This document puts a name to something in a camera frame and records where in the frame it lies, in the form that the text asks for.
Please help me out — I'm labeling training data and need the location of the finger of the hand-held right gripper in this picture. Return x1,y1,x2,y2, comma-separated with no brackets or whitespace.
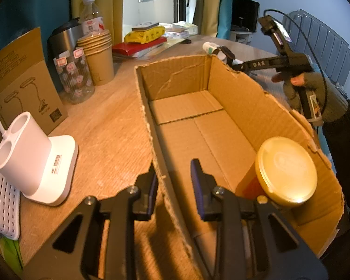
216,46,237,65

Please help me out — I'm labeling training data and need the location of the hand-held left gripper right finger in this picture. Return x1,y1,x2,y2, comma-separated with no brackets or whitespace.
190,158,329,280

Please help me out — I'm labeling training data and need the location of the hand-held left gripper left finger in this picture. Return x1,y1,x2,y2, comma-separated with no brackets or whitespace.
23,163,159,280

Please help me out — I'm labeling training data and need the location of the brown cardboard box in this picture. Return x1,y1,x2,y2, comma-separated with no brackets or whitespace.
133,55,346,280

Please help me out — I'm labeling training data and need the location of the gold lid round jar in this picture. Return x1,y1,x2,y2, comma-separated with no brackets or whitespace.
242,136,318,207

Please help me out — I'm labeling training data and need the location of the person's right forearm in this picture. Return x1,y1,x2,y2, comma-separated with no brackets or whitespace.
321,99,350,257

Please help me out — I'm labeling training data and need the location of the person's right hand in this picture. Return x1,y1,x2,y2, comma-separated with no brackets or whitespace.
272,71,349,123

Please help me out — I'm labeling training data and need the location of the blue curtain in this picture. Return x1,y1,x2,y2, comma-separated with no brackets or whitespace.
217,0,233,40

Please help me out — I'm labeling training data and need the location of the olive curtain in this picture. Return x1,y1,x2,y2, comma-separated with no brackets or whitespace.
192,0,222,37

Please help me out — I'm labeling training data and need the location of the stack of white boxes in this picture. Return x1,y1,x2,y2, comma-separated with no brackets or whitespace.
163,23,190,40

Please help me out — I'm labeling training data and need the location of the pile of papers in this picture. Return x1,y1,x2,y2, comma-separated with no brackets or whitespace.
114,41,190,62

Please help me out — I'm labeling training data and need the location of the small flat grey box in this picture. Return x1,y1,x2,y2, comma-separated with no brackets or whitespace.
131,22,160,32

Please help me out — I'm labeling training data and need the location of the yellow wipes packet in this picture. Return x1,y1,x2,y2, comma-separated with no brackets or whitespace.
124,26,166,44

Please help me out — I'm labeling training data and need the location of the white desk lamp base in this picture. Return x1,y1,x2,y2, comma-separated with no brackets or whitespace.
0,76,79,207

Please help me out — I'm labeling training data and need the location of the red book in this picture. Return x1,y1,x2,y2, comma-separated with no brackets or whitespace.
112,37,168,56

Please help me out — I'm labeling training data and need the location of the stack of brown paper cups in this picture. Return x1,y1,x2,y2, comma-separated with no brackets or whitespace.
77,29,115,86

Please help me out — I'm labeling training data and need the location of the patterned glass jar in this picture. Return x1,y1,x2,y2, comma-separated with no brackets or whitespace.
53,47,95,105

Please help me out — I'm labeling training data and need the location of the clear plastic water bottle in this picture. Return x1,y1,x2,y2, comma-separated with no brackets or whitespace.
79,0,105,35

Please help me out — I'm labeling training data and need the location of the white perforated tray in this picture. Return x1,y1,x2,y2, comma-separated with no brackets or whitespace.
0,154,21,241

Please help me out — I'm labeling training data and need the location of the green carton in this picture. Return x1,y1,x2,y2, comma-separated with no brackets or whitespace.
0,227,24,277

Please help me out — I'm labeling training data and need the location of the steel thermos flask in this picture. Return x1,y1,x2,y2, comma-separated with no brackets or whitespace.
48,17,85,94

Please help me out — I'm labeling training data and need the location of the brown printed lamp packaging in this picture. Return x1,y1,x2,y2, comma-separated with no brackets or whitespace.
0,27,69,149

